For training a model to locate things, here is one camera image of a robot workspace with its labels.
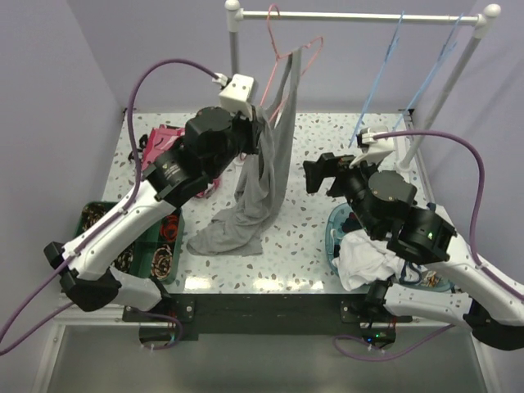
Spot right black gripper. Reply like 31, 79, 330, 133
302, 151, 381, 237

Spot grey tank top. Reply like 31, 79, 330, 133
187, 48, 302, 256

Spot pink wire hanger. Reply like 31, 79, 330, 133
260, 3, 324, 106

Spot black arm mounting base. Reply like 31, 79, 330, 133
123, 293, 412, 343

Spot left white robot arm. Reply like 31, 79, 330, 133
44, 106, 266, 321

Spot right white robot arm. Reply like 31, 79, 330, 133
303, 153, 523, 350

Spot pink camouflage garment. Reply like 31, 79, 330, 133
124, 124, 223, 206

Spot white navy trimmed shirt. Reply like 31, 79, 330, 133
332, 230, 427, 291

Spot orange black rolled tie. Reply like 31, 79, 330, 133
160, 213, 179, 242

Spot green divided organizer tray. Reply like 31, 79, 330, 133
81, 200, 185, 285

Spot clear blue plastic basket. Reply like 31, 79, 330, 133
325, 204, 454, 292

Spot brown patterned rolled tie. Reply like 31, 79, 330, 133
151, 244, 173, 280

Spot gold black rolled tie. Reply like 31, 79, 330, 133
81, 202, 107, 230

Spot black white rolled tie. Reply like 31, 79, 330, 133
111, 243, 134, 273

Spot white clothes rack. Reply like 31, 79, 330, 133
224, 0, 503, 173

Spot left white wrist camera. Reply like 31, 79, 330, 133
212, 73, 258, 120

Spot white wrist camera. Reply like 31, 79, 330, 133
212, 73, 258, 120
350, 125, 395, 168

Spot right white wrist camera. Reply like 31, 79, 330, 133
350, 125, 395, 168

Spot left blue wire hanger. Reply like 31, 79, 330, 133
349, 11, 405, 147

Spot blue wire hanger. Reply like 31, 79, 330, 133
349, 11, 405, 147
392, 13, 464, 131

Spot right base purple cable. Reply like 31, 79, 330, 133
332, 323, 455, 363

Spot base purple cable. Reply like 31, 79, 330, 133
130, 306, 183, 351
332, 323, 455, 363

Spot right blue wire hanger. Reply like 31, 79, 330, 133
392, 13, 464, 131

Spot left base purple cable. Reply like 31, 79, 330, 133
130, 306, 183, 351

